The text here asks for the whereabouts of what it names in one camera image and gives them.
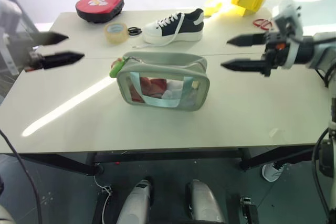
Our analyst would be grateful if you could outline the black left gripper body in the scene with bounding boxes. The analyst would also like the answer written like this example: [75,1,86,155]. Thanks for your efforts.
[24,50,45,72]

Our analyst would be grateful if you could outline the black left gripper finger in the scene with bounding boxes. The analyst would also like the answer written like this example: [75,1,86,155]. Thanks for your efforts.
[41,51,86,70]
[33,31,70,47]

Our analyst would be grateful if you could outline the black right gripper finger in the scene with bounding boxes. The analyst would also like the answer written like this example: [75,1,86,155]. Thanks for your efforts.
[226,33,267,47]
[220,59,265,73]

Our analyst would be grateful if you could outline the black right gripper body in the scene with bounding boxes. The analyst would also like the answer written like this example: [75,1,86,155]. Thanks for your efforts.
[260,30,292,78]

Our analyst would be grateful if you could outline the white cloth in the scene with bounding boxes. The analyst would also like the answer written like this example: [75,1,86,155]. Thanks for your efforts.
[161,80,184,101]

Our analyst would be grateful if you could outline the clear green toiletry bag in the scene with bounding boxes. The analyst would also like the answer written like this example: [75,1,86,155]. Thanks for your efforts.
[115,51,211,112]

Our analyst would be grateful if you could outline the red cloth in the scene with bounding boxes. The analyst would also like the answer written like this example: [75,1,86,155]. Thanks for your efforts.
[130,77,169,102]

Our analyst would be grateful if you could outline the green zipper charm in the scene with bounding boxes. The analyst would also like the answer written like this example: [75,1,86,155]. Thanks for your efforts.
[109,57,127,79]

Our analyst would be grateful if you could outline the red heart-shaped box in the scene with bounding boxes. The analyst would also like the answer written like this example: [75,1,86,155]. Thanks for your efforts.
[75,0,125,24]

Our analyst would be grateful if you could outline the clear packing tape roll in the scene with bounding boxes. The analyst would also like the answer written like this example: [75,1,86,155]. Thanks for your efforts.
[104,22,130,45]

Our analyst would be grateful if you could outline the black and white sneaker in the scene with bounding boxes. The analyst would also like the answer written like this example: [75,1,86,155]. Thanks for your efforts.
[133,8,205,49]

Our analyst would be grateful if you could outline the white sneaker of bystander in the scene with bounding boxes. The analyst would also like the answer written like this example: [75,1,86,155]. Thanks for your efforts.
[261,162,290,183]

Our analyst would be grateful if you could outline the black floor clamp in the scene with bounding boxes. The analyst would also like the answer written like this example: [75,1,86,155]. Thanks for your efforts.
[239,196,258,224]

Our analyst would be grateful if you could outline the silver right robot leg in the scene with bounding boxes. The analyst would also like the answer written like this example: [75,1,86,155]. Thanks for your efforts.
[185,179,227,224]

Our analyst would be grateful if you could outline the silver robot leg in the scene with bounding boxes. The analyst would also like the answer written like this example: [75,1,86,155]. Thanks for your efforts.
[185,179,227,224]
[114,176,155,224]

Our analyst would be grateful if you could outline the silver left robot leg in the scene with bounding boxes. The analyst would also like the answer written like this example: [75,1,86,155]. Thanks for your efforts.
[114,176,155,224]

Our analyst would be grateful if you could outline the red handled scissors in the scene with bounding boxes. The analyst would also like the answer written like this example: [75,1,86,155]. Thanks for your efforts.
[252,18,274,30]

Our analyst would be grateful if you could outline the black hair ties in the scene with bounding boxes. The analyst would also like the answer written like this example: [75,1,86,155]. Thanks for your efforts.
[127,26,143,37]

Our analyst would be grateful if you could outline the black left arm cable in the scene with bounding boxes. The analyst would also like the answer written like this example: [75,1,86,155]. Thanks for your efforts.
[0,129,43,224]

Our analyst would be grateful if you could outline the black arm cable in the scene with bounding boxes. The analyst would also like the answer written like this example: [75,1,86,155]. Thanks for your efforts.
[0,129,43,224]
[311,68,336,224]

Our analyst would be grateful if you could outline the black table frame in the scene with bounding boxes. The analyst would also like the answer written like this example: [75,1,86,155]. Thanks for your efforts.
[14,147,317,177]

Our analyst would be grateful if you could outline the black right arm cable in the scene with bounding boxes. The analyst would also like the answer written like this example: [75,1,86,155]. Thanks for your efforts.
[311,68,336,224]

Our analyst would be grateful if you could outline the white floor cable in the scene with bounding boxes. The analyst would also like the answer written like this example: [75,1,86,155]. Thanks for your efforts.
[93,174,114,221]

